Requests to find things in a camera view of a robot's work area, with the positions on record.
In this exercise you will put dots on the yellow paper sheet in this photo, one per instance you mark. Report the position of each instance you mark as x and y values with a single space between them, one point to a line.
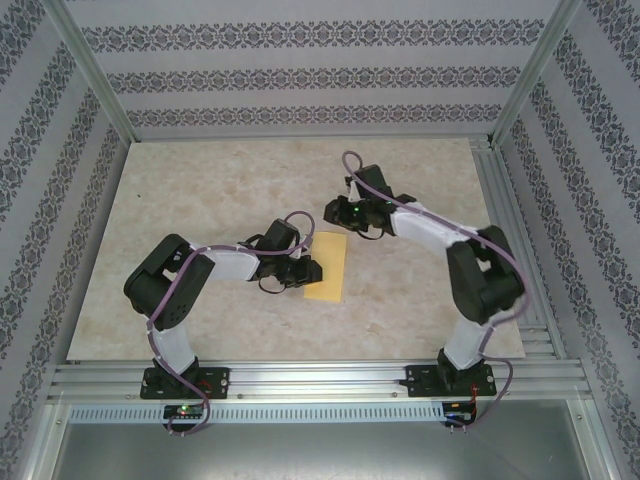
332 270

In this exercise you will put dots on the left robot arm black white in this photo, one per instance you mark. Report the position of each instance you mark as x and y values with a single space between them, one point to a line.
165 280

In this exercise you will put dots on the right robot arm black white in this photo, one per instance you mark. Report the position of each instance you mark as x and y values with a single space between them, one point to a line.
485 285

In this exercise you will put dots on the grey metal panel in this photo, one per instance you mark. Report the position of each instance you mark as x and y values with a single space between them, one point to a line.
320 455

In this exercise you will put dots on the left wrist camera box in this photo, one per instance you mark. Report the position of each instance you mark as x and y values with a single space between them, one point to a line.
305 248

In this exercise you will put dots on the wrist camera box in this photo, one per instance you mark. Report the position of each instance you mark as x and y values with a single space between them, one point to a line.
305 248
354 192

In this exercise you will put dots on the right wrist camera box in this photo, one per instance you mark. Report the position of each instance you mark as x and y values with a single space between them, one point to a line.
354 192

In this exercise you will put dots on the thin aluminium rear rail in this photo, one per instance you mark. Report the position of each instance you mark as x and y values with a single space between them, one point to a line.
300 136

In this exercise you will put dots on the long aluminium mounting rail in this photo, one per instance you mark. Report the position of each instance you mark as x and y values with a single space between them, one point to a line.
320 380

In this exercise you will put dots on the aluminium side rail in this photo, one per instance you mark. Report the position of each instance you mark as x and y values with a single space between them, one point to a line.
492 180

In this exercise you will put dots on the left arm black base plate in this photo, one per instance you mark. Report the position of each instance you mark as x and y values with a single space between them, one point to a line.
215 382

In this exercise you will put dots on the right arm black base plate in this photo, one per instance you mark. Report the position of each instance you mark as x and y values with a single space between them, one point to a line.
420 380

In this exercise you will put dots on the aluminium frame post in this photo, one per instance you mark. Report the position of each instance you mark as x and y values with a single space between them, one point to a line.
90 70
535 70

